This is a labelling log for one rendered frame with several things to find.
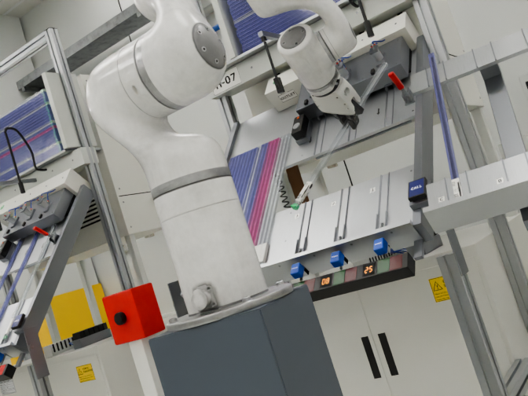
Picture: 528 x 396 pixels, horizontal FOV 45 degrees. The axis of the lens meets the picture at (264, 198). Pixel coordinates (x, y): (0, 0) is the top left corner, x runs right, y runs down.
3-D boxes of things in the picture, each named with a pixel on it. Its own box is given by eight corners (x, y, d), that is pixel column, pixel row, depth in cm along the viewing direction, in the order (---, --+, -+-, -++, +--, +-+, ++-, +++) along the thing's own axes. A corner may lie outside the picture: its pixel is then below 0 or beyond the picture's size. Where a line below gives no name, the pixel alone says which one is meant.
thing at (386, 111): (425, 126, 164) (416, 113, 161) (229, 202, 199) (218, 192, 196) (426, 53, 186) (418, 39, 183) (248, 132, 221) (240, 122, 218)
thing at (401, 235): (425, 242, 139) (409, 222, 135) (199, 306, 174) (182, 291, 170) (425, 238, 140) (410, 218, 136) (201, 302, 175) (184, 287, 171)
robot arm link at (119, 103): (198, 178, 86) (146, 14, 88) (106, 218, 96) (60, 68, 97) (247, 173, 96) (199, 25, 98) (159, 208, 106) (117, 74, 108)
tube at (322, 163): (297, 210, 147) (295, 207, 146) (292, 210, 148) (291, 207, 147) (388, 65, 169) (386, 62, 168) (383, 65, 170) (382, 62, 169)
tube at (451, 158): (466, 212, 116) (464, 208, 116) (459, 214, 117) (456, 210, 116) (434, 56, 152) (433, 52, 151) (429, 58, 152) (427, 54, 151)
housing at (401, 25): (427, 64, 184) (405, 26, 176) (288, 125, 210) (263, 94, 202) (427, 47, 189) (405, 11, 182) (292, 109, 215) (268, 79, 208)
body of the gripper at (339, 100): (347, 67, 145) (364, 97, 154) (310, 66, 152) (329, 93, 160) (335, 95, 143) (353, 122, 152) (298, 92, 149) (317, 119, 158)
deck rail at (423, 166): (434, 240, 138) (420, 222, 134) (425, 242, 139) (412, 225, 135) (432, 50, 185) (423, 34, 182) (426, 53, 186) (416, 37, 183)
